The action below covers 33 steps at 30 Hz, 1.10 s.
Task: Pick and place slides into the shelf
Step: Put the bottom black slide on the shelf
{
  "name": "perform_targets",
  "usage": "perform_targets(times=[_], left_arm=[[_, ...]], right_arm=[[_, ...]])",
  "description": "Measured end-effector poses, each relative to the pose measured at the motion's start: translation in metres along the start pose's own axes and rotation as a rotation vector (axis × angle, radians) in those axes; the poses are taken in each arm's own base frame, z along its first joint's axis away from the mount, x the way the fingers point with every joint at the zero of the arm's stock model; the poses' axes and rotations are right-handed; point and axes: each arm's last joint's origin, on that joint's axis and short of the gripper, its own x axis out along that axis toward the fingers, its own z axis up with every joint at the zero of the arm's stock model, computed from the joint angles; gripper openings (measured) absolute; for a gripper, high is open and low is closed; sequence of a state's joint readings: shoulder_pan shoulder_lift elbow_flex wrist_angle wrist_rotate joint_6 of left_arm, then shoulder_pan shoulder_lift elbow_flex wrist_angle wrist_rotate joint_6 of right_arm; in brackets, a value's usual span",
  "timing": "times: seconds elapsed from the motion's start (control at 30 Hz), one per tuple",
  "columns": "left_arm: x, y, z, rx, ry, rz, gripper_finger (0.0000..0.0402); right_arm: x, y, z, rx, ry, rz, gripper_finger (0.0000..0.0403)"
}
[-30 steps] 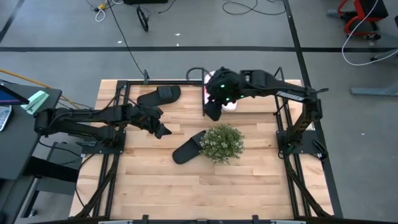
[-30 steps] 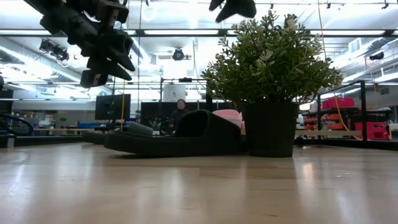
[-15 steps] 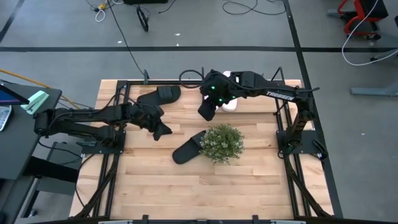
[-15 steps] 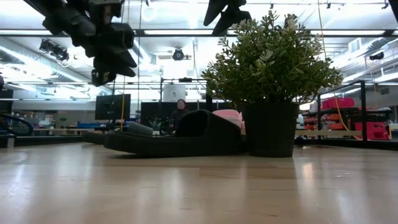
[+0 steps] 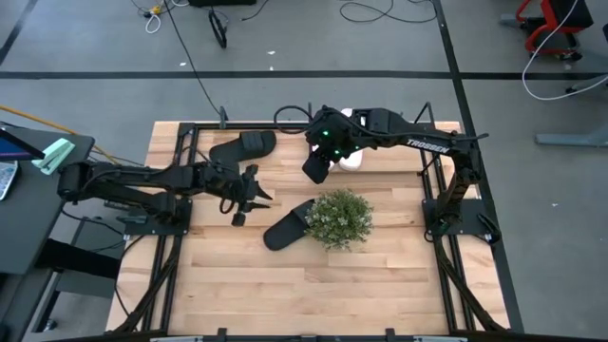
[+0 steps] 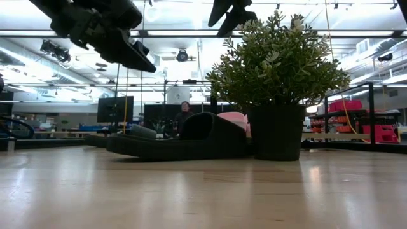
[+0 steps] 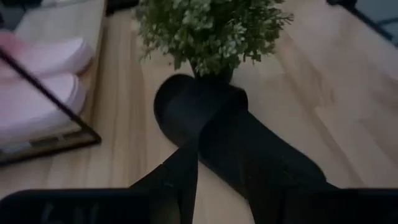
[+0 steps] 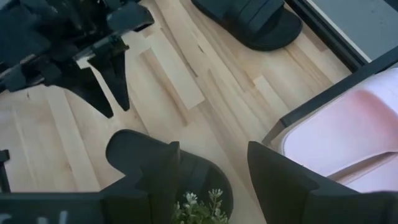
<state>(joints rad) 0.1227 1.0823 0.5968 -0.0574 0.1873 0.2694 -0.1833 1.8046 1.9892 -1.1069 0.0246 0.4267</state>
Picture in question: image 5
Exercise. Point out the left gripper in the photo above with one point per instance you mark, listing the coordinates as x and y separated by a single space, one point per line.
235 185

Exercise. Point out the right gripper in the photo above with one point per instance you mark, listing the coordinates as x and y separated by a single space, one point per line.
332 135

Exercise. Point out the black foam slide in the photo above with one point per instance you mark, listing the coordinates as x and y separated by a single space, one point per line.
285 230
247 145

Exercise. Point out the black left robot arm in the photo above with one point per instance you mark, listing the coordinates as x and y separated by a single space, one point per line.
123 183

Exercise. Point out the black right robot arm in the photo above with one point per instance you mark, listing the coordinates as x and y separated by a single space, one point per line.
427 145

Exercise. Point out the green plant in black pot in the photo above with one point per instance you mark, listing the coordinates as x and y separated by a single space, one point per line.
339 218

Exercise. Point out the mint green stapler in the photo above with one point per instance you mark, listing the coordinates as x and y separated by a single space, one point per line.
54 154

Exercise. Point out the black office desk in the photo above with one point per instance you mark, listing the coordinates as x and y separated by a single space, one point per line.
28 228

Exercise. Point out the grey desk base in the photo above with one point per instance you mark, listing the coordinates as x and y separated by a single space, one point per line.
570 138

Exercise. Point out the red and black cart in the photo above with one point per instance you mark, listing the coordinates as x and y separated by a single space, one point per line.
551 24

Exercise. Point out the open laptop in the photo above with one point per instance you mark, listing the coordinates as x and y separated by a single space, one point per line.
14 147

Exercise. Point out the black aluminium table frame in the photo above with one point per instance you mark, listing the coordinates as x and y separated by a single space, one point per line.
204 126

